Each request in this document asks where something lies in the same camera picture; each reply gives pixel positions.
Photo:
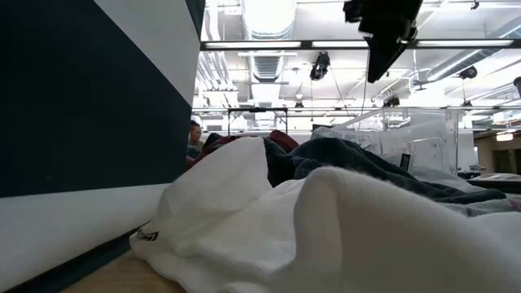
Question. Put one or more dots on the glowing wall lamp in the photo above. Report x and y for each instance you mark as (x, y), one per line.
(504, 137)

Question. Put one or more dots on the white fabric bundle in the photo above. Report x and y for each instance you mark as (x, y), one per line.
(500, 177)

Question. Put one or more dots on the black overhead camera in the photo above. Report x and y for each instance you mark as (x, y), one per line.
(320, 65)

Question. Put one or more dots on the silver ventilation duct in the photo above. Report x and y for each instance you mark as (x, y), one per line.
(268, 24)

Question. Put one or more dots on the small black ceiling fixture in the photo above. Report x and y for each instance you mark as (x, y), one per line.
(391, 101)

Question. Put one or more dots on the large white cloth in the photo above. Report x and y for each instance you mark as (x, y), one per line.
(325, 244)

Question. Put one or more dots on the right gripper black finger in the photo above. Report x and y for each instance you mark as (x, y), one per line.
(382, 57)

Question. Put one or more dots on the black aluminium table frame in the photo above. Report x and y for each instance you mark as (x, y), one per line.
(488, 185)

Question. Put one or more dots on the maroon cloth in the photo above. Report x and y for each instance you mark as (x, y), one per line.
(285, 140)

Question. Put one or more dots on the dark navy towel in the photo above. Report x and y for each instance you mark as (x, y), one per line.
(338, 154)

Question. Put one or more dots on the person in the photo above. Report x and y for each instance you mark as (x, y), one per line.
(195, 136)

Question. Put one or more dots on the black overhead light beam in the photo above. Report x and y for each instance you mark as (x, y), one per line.
(517, 43)

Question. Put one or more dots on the grey plaid cloth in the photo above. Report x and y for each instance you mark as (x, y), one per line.
(488, 207)

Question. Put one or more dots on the clear plastic bin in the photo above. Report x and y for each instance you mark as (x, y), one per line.
(427, 130)

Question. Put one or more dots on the black background rig frame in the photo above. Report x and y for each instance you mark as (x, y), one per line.
(256, 110)

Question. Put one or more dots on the round black ceiling fixture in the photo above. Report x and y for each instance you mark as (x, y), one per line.
(469, 73)

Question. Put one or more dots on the light blue shirt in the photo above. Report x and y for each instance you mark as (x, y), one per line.
(431, 176)

